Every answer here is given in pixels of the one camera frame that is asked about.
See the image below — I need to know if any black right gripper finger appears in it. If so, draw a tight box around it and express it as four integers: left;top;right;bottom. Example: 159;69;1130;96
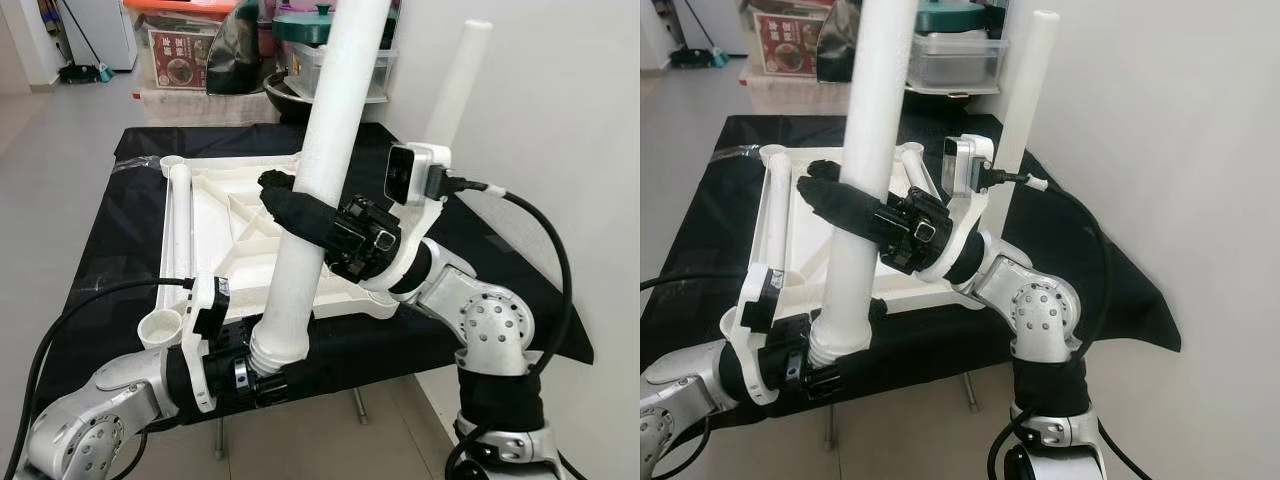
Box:
805;158;853;191
257;169;300;200
797;183;893;248
260;188;347;251

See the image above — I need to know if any white plastic table top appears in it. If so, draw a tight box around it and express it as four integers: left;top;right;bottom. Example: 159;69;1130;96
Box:
138;150;401;351
740;143;991;323

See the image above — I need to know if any black round wok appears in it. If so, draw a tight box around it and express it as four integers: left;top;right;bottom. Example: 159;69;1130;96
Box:
900;82;1001;103
263;70;321;123

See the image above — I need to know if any clear plastic container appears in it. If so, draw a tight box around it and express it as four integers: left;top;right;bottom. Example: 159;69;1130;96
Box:
908;32;1009;91
283;42;399;103

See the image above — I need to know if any black table cloth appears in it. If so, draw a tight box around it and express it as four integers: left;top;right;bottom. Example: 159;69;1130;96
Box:
640;113;1183;431
35;122;596;431

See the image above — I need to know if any black bag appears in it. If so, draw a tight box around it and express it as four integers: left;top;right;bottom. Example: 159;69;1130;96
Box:
815;0;866;83
205;0;266;96

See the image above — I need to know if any storage box with red print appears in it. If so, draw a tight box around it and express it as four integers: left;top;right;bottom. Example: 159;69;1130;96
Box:
738;0;836;76
122;0;236;91

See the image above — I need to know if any green floor mop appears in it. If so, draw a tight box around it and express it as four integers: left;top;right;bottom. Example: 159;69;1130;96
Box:
55;0;113;85
665;10;729;69

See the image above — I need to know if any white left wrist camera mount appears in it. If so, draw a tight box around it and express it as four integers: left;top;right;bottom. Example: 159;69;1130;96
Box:
180;274;237;414
720;263;786;406

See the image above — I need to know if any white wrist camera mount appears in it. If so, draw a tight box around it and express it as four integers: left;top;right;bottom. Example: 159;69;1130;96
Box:
360;143;453;294
720;263;786;406
180;274;237;414
920;135;998;286

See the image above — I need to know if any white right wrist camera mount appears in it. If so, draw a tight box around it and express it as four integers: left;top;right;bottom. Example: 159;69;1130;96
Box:
360;143;453;294
920;135;998;286

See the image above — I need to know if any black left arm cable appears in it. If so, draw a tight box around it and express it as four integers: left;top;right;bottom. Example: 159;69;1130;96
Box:
640;273;746;294
15;277;199;446

